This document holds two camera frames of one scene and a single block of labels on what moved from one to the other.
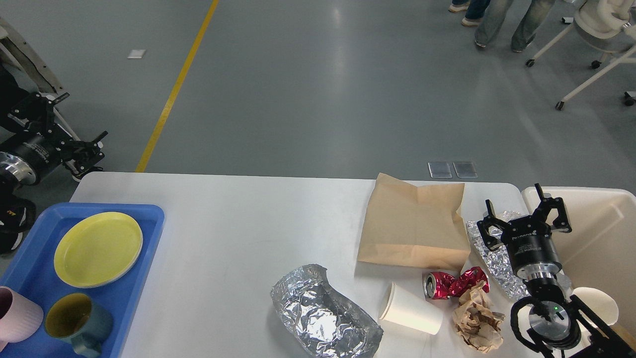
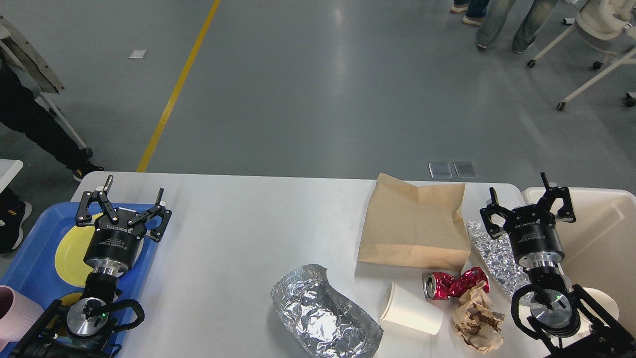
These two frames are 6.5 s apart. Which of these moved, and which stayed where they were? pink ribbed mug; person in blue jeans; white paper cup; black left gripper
Moved: black left gripper
Stayed: pink ribbed mug; white paper cup; person in blue jeans
